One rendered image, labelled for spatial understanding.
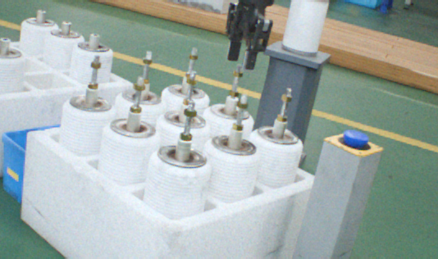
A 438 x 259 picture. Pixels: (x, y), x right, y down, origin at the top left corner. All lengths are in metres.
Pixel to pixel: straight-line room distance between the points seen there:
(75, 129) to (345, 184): 0.46
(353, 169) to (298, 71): 0.66
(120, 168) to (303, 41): 0.72
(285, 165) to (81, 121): 0.36
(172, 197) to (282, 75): 0.73
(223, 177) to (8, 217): 0.44
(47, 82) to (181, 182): 0.67
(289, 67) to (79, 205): 0.73
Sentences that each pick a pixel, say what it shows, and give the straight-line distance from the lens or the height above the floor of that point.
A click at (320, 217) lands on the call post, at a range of 1.03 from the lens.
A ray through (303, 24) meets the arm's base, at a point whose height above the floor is 0.38.
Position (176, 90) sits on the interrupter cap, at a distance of 1.28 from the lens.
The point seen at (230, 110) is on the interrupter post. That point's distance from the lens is 1.20.
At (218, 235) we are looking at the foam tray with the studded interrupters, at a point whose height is 0.15.
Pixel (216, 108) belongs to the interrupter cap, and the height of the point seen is 0.25.
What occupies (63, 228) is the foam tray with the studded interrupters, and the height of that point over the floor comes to 0.05.
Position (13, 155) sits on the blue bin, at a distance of 1.29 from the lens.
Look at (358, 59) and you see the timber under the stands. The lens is 3.04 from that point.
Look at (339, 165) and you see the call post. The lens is 0.99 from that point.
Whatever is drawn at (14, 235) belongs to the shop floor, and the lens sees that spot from 1.21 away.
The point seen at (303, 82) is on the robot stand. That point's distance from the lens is 1.60.
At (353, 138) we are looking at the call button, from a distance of 0.99.
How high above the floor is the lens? 0.63
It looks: 20 degrees down
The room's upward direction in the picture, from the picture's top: 11 degrees clockwise
